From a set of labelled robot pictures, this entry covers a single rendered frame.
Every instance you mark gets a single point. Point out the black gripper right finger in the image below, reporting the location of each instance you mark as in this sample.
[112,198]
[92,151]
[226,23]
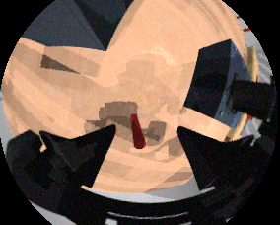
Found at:
[208,157]

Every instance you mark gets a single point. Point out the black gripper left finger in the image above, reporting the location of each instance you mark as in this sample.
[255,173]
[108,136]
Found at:
[84,154]

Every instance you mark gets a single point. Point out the dark red peg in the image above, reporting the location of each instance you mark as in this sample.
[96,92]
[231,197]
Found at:
[138,135]

